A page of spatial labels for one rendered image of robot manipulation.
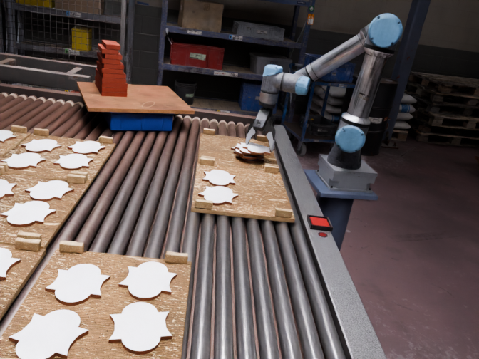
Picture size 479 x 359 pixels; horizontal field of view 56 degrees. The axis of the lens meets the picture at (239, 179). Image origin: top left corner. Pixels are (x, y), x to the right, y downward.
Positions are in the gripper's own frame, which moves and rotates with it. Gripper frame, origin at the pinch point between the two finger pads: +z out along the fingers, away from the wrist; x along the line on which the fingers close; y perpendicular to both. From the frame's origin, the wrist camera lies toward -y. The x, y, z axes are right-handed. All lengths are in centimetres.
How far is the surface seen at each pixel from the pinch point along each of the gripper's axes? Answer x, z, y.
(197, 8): 188, -33, 351
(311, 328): -42, 7, -94
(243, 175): -0.4, 5.9, -20.0
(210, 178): 8.5, 4.8, -33.3
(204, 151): 23.2, 5.9, -4.7
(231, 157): 10.8, 5.9, -3.3
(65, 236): 29, 8, -90
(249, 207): -11.1, 5.9, -46.0
